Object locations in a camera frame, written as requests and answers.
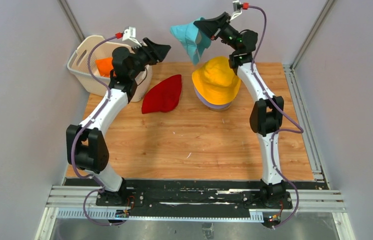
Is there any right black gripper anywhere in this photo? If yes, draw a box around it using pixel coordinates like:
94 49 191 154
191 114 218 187
194 12 240 54

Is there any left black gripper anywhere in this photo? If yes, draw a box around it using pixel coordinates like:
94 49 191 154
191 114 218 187
127 38 170 80

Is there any teal bucket hat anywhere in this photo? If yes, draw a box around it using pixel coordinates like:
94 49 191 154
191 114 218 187
169 17 212 65

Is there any red bucket hat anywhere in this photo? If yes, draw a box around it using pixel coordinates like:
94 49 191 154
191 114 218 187
141 74 183 114

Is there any yellow bucket hat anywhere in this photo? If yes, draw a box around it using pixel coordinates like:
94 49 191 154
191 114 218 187
191 56 241 98

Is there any purple bucket hat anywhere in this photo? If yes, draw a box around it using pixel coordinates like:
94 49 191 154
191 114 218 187
194 87 236 108

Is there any white plastic basket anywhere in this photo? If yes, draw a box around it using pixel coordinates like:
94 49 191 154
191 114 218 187
67 35 153 103

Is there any wooden hat stand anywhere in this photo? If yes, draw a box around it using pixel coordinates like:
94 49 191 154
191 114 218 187
208 105 231 113

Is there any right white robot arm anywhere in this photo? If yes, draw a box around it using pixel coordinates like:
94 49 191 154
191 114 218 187
193 12 286 209

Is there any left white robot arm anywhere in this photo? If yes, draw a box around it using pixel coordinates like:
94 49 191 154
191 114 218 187
66 37 171 207

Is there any orange bucket hat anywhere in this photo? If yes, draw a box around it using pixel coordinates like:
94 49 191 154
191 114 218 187
95 57 116 78

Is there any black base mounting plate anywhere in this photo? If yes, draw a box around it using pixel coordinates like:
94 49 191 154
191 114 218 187
63 177 293 220

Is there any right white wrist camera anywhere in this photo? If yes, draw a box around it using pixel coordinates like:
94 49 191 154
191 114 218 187
230 0 243 21

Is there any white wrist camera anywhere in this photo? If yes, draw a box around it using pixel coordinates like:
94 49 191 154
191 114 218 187
121 26 142 47
230 0 243 21

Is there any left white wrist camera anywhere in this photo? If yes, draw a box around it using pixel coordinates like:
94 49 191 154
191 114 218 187
121 26 142 47

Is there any aluminium frame rail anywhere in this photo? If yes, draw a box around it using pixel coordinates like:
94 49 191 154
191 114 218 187
45 186 355 240

